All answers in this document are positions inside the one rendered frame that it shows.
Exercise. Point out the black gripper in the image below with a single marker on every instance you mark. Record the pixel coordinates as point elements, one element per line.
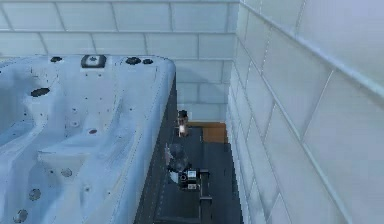
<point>179,160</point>

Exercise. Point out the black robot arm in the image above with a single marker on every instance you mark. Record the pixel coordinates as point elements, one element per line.
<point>205,200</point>

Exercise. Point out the dark grey floor mat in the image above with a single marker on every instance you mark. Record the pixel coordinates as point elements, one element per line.
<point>220,186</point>

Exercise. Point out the pale blue whirlpool bathtub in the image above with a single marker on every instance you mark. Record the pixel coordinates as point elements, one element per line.
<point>83,133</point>

